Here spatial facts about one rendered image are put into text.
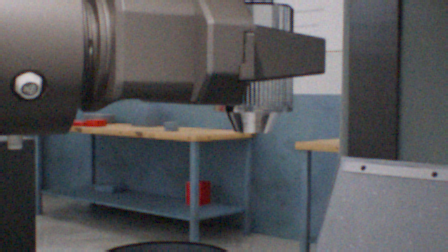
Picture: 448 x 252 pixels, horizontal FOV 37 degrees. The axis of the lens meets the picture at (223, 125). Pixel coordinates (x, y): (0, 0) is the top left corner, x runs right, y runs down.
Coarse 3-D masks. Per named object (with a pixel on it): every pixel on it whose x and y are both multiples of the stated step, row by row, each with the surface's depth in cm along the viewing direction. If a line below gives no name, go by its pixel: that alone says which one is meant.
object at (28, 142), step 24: (0, 144) 62; (24, 144) 65; (0, 168) 63; (24, 168) 65; (0, 192) 63; (24, 192) 65; (0, 216) 63; (24, 216) 65; (0, 240) 63; (24, 240) 65
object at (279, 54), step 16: (256, 32) 35; (272, 32) 36; (288, 32) 36; (256, 48) 35; (272, 48) 36; (288, 48) 36; (304, 48) 37; (320, 48) 37; (256, 64) 35; (272, 64) 36; (288, 64) 36; (304, 64) 37; (320, 64) 37; (256, 80) 36
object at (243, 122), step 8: (224, 112) 39; (232, 112) 38; (240, 112) 38; (248, 112) 37; (280, 112) 39; (232, 120) 38; (240, 120) 38; (248, 120) 38; (256, 120) 38; (264, 120) 38; (272, 120) 38; (232, 128) 39; (240, 128) 38; (248, 128) 38; (256, 128) 38; (264, 128) 38; (272, 128) 39
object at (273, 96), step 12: (264, 24) 37; (276, 24) 37; (288, 24) 38; (252, 84) 37; (264, 84) 37; (276, 84) 37; (288, 84) 38; (252, 96) 37; (264, 96) 37; (276, 96) 37; (288, 96) 38; (216, 108) 38; (228, 108) 37; (240, 108) 37; (252, 108) 37; (264, 108) 37; (276, 108) 37; (288, 108) 38
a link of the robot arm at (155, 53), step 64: (0, 0) 29; (64, 0) 30; (128, 0) 31; (192, 0) 33; (0, 64) 29; (64, 64) 30; (128, 64) 31; (192, 64) 33; (0, 128) 31; (64, 128) 33
